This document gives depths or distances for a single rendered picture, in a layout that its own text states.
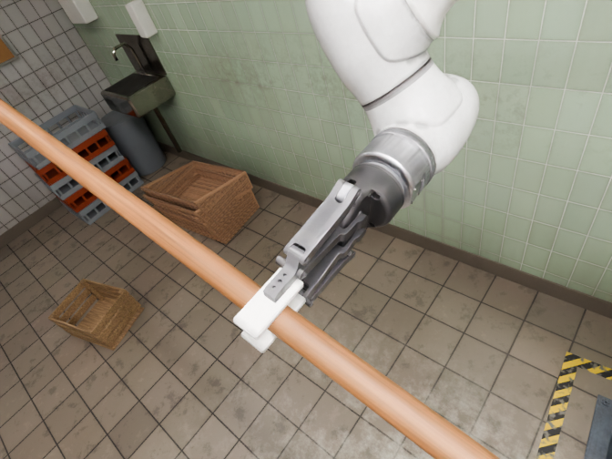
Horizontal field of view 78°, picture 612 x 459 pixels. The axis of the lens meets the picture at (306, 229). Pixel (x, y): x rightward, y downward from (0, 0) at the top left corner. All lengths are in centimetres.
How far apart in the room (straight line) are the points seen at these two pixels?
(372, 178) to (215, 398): 181
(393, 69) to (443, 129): 9
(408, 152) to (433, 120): 6
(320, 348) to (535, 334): 178
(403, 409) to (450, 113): 34
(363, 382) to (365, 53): 35
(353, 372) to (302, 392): 163
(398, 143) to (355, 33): 13
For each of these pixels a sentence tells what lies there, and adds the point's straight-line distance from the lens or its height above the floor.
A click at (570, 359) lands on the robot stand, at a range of 206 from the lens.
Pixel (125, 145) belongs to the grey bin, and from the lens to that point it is 380.
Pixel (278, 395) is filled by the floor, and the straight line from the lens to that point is 200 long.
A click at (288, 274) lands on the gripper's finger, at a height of 150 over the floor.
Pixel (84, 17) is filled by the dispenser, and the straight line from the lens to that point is 358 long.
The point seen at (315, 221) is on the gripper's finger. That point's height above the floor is 153.
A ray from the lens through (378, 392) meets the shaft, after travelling 35.
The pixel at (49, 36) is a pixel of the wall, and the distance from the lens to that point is 411.
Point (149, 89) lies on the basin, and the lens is 311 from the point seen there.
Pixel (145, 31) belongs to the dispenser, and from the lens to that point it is 291.
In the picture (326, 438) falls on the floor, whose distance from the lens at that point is 188.
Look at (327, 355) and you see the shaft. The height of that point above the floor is 147.
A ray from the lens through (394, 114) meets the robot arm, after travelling 50.
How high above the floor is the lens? 178
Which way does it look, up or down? 44 degrees down
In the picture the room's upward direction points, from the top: 20 degrees counter-clockwise
